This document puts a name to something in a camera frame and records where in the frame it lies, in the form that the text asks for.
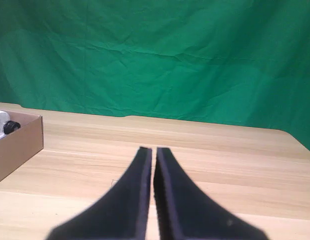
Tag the green backdrop cloth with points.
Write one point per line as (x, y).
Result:
(154, 62)

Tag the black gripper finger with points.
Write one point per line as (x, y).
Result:
(184, 212)
(119, 207)

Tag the brown cardboard box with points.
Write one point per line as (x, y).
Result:
(17, 150)

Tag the white bottle black cap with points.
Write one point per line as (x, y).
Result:
(0, 122)

